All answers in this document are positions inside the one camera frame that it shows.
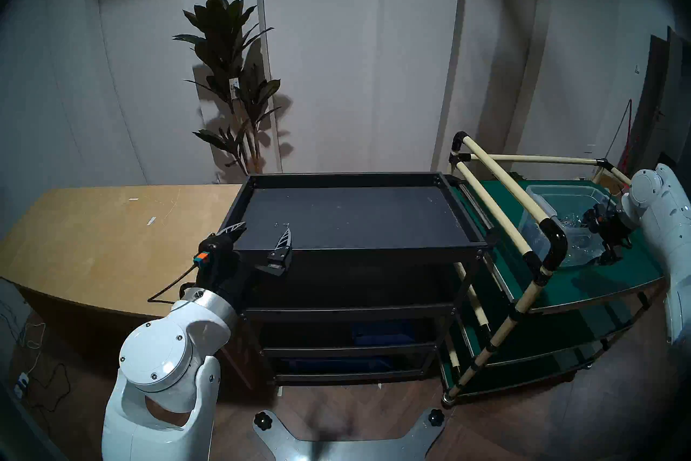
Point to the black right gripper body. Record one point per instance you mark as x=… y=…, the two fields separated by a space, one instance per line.
x=615 y=230

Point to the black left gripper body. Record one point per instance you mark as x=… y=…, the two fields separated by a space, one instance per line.
x=224 y=279

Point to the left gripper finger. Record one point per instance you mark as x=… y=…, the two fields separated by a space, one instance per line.
x=232 y=230
x=282 y=254

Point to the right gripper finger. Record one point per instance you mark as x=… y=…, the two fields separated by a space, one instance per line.
x=606 y=256

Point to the clear plastic storage box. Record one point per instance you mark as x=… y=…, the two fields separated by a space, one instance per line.
x=545 y=206

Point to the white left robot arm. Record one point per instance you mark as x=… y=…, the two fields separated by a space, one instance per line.
x=162 y=357

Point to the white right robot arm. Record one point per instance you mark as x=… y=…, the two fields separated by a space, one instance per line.
x=664 y=217

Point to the black metal shelf cart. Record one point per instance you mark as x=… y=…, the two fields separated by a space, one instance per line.
x=351 y=219

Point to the green cart with cream pipes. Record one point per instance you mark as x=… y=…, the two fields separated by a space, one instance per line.
x=583 y=287

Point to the light wooden desk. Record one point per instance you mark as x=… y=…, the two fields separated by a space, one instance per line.
x=108 y=244

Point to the small blue plastic bin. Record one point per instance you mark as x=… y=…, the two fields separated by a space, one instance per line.
x=383 y=333

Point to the black star knob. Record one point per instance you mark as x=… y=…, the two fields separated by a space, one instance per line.
x=435 y=416
x=264 y=420

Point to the dark door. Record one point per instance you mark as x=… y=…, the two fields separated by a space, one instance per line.
x=669 y=87

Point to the tall dark green potted plant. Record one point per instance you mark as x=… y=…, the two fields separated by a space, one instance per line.
x=224 y=44

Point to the white power adapter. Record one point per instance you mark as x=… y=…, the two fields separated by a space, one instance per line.
x=22 y=384

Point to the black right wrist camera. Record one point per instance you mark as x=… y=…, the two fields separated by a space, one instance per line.
x=591 y=217

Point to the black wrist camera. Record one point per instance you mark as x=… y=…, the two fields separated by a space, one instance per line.
x=591 y=217
x=213 y=252

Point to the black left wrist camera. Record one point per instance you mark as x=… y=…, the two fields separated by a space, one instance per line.
x=213 y=252

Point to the grey metal robot base plate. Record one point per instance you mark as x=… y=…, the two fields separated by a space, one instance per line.
x=345 y=449

